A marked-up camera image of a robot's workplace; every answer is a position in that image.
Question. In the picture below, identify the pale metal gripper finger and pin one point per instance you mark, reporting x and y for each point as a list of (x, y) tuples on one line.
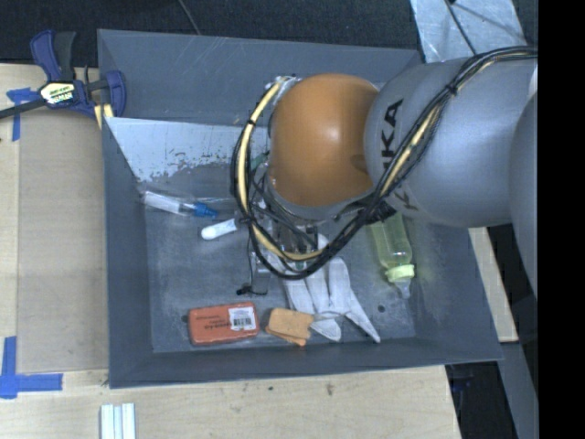
[(261, 279)]

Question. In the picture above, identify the orange sponge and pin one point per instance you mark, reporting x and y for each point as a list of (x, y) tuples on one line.
[(288, 323)]

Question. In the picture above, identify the orange-red box with barcode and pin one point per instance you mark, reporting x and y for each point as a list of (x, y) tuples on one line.
[(219, 324)]

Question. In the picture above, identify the white plastic tube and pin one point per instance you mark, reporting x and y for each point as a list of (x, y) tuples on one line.
[(217, 231)]

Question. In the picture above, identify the white cloth glove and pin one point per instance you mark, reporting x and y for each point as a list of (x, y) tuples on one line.
[(338, 291)]

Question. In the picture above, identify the clear yellow-green baby bottle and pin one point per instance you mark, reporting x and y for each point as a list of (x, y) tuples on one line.
[(394, 245)]

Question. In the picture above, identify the clear syringe with blue tip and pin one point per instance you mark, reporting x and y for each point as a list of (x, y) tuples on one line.
[(176, 206)]

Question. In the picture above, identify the grey metal bin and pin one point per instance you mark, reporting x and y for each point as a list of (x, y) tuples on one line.
[(183, 85)]

